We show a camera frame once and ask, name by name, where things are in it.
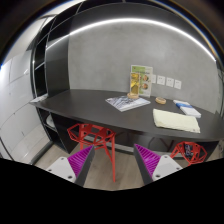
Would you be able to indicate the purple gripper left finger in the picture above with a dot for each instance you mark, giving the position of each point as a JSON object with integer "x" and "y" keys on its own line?
{"x": 74, "y": 168}

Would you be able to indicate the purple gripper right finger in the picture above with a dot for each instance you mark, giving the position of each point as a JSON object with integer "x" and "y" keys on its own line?
{"x": 152, "y": 166}

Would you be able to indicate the cream folded towel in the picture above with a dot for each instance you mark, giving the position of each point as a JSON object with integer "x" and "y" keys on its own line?
{"x": 176, "y": 121}

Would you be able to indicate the black shelving unit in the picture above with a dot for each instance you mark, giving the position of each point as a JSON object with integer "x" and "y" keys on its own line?
{"x": 50, "y": 77}

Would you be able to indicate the right round wooden coaster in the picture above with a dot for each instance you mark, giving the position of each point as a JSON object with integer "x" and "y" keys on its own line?
{"x": 160, "y": 100}

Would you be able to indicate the round wooden coaster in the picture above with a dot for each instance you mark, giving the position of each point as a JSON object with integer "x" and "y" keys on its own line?
{"x": 132, "y": 96}
{"x": 160, "y": 100}

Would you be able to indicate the grey patterned magazine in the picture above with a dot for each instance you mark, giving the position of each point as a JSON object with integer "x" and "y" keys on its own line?
{"x": 124, "y": 103}

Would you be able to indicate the left round wooden coaster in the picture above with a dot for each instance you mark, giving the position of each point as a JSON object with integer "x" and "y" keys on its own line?
{"x": 132, "y": 96}

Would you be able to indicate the papers on shelf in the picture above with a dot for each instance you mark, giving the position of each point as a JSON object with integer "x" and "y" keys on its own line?
{"x": 40, "y": 98}

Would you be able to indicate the standing menu card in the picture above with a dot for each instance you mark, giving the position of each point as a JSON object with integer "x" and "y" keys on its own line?
{"x": 141, "y": 80}

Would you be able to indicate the red wire stool left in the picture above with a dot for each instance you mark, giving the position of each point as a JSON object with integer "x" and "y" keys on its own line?
{"x": 99, "y": 137}

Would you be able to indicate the red wire stool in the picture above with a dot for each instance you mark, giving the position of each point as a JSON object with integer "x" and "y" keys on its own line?
{"x": 99, "y": 137}
{"x": 192, "y": 152}

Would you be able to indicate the red wire stool right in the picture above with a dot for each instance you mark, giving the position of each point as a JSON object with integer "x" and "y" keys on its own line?
{"x": 192, "y": 152}

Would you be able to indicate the white wall socket left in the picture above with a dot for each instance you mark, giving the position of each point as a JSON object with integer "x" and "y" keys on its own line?
{"x": 161, "y": 80}

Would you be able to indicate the white wall socket right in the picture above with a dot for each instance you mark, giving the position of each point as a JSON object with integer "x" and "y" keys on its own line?
{"x": 177, "y": 84}

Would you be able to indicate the white wall socket middle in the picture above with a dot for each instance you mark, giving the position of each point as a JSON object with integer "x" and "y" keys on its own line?
{"x": 170, "y": 82}

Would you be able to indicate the white wall socket behind card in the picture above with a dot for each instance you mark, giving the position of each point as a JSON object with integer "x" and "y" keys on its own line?
{"x": 153, "y": 78}

